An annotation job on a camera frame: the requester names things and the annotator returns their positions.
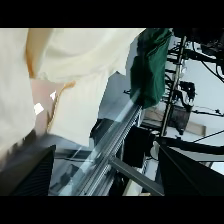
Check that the dark green garment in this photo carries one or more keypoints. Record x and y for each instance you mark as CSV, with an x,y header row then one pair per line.
x,y
150,73

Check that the cream T-shirt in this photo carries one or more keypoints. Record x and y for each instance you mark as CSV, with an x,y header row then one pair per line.
x,y
83,50

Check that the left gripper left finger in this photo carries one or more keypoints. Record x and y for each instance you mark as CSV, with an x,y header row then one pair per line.
x,y
36,176

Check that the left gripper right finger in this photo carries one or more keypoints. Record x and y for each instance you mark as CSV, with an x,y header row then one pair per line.
x,y
190,176

